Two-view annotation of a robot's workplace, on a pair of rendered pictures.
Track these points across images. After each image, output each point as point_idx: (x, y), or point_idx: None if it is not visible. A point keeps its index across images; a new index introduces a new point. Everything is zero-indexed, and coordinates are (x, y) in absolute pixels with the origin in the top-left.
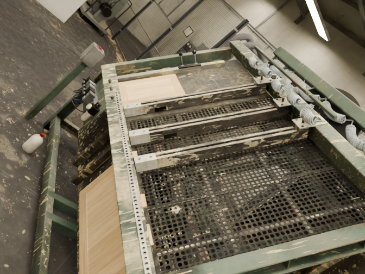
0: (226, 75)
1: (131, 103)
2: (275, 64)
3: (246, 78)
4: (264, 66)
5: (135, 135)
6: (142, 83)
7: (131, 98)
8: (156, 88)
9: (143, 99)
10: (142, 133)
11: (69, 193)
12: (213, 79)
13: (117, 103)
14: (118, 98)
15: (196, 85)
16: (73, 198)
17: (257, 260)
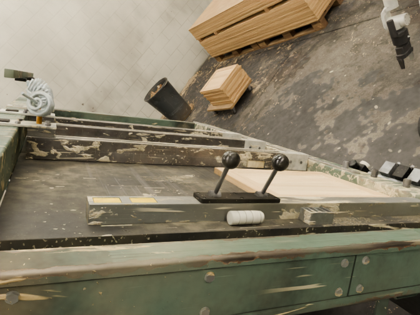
0: (100, 190)
1: (297, 154)
2: (24, 73)
3: (38, 178)
4: (35, 88)
5: (254, 139)
6: (337, 192)
7: (321, 177)
8: (289, 182)
9: (293, 172)
10: (247, 139)
11: (373, 310)
12: (146, 187)
13: (325, 162)
14: (333, 165)
15: (196, 182)
16: (364, 312)
17: (140, 117)
